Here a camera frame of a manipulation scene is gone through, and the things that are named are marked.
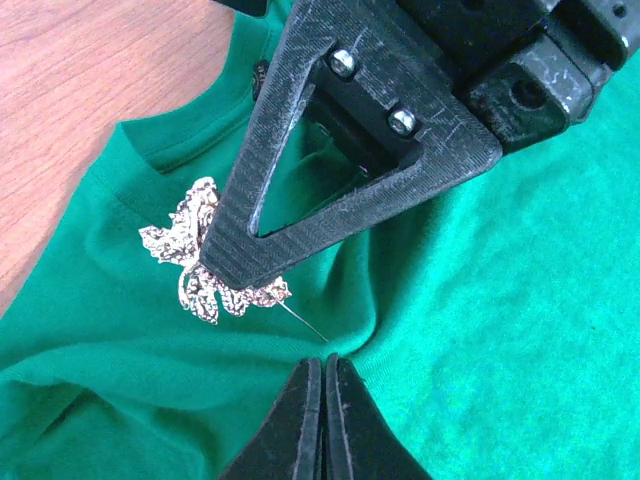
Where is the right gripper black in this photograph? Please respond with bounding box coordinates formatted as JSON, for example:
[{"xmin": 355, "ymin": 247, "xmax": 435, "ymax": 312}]
[{"xmin": 304, "ymin": 0, "xmax": 640, "ymax": 176}]

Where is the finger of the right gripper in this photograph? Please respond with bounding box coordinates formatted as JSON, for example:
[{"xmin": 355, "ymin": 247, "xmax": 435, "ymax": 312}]
[{"xmin": 201, "ymin": 1, "xmax": 502, "ymax": 288}]

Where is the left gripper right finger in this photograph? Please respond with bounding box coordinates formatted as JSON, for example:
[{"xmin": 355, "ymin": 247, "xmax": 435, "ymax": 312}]
[{"xmin": 324, "ymin": 354, "xmax": 431, "ymax": 480}]

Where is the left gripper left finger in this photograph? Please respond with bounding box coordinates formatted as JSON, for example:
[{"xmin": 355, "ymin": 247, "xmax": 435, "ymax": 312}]
[{"xmin": 220, "ymin": 359, "xmax": 323, "ymax": 480}]

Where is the blue gold butterfly brooch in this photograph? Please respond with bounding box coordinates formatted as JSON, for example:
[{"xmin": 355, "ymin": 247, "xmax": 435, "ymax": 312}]
[{"xmin": 138, "ymin": 176, "xmax": 326, "ymax": 340}]

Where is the green t-shirt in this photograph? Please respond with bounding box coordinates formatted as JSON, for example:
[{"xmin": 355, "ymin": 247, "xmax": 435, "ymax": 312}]
[{"xmin": 1, "ymin": 1, "xmax": 639, "ymax": 479}]

